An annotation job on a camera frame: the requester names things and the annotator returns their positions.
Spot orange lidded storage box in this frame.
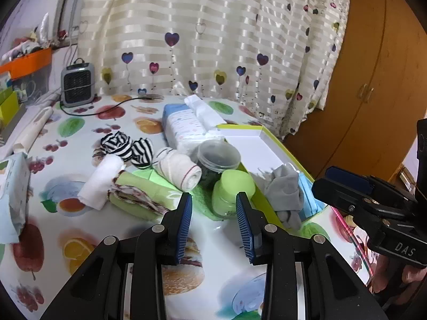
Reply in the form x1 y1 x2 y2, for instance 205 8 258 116
1 48 52 106

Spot black white striped cloth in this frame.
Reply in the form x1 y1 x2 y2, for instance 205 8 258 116
100 131 133 161

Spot clear plastic round container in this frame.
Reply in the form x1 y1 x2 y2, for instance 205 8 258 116
191 139 241 191

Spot brown wooden wardrobe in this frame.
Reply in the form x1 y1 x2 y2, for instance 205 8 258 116
285 0 426 180

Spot person's right hand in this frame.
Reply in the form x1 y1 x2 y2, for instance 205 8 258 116
370 255 426 304

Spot green patterned cloth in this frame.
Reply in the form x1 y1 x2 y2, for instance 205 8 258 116
108 170 182 222

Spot grey portable heater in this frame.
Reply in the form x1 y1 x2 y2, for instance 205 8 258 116
61 58 96 108

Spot blue face masks stack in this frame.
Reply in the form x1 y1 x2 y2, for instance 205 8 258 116
298 172 326 222

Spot green boxes in patterned tray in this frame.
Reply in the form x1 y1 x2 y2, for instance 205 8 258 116
0 90 26 145

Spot rolled white paper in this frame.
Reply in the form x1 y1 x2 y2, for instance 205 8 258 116
12 106 53 155

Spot wet wipes pack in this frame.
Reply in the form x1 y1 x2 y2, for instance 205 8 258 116
0 153 30 244

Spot grey sock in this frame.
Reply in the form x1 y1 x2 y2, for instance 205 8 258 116
255 163 304 230

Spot blue white tissue pack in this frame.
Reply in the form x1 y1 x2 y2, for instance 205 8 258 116
162 103 223 156

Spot white striped towel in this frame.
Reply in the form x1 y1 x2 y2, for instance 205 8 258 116
152 147 202 192

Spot green lidded jar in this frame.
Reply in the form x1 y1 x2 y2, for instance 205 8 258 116
211 170 255 218

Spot heart patterned curtain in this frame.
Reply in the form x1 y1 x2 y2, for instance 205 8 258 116
78 0 350 137

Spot lime green cardboard tray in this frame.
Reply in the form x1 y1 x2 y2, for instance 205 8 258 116
219 124 314 227

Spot white plastic bag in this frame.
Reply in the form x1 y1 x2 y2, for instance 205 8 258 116
184 95 226 131

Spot black heater cable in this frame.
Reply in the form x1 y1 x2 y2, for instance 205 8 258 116
59 95 164 117

